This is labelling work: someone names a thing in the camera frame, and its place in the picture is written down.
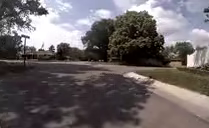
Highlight pale concrete kerb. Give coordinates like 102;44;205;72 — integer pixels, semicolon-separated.
123;71;209;125

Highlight grey asphalt road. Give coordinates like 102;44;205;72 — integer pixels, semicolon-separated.
0;60;209;128

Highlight low house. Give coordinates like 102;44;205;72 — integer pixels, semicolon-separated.
22;50;56;61

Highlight street sign pole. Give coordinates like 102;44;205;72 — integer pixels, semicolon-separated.
20;34;31;67

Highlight grass lawn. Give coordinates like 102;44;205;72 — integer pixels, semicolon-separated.
137;67;209;99

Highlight small distant tree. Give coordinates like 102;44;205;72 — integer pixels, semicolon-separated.
173;41;196;66

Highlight dark tree behind sign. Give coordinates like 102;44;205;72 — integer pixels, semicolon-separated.
0;34;24;61

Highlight grass verge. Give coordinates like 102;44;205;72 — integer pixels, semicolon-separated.
0;60;35;78

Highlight overhanging tree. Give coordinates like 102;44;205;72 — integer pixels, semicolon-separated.
0;0;50;36

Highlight dark green tree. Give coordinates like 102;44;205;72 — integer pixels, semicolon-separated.
80;18;116;62

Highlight large green tree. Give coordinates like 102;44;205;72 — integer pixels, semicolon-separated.
107;10;166;66

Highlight distant round tree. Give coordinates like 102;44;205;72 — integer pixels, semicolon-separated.
55;42;73;61

